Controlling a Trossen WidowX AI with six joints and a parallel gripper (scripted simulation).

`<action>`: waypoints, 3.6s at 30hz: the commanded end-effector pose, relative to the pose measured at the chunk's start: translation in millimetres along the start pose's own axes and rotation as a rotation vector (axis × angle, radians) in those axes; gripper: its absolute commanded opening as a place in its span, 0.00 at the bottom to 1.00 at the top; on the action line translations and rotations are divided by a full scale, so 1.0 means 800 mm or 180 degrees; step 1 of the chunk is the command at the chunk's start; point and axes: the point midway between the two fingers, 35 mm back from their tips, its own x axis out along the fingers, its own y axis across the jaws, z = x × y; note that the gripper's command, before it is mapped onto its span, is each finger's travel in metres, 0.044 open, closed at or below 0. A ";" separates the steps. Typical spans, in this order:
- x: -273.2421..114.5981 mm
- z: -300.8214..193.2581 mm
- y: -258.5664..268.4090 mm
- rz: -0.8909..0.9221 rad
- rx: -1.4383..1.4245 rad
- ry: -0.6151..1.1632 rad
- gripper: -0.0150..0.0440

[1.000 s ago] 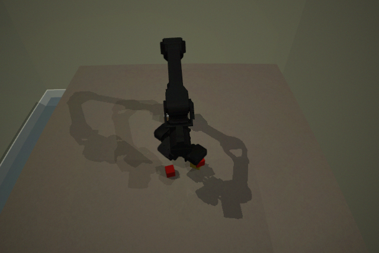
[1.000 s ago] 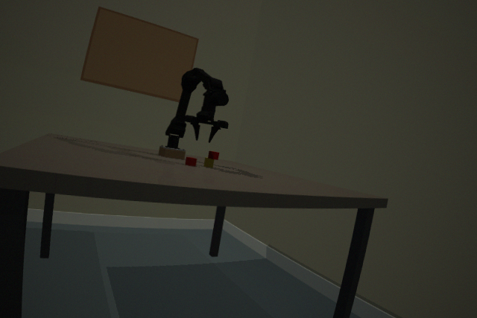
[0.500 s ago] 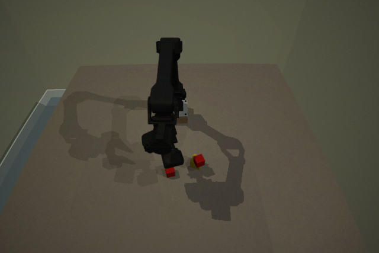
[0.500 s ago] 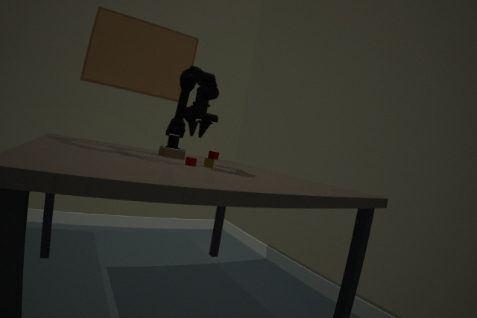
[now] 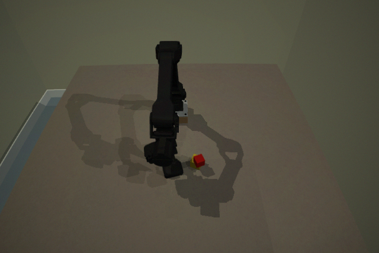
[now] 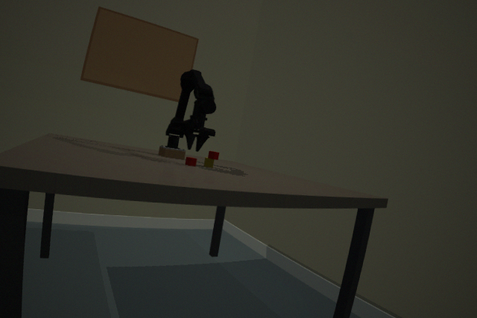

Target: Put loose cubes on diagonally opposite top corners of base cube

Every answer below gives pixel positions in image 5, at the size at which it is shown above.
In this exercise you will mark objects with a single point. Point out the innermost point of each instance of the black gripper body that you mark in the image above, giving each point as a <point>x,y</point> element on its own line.
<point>175,168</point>

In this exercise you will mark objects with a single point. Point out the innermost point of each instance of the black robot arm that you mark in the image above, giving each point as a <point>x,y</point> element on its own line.
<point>169,100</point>

